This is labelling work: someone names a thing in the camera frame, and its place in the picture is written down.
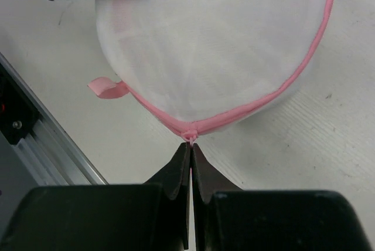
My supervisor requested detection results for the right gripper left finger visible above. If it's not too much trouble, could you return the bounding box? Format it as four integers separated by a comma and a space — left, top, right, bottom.
1, 143, 190, 250

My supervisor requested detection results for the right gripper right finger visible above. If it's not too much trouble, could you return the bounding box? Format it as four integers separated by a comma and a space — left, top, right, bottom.
190, 145, 371, 250

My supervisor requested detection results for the aluminium front rail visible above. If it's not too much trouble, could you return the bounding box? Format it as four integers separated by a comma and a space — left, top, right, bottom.
1, 56, 107, 185

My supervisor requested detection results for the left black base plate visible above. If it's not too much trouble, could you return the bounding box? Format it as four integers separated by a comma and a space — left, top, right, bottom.
1, 66, 39, 145

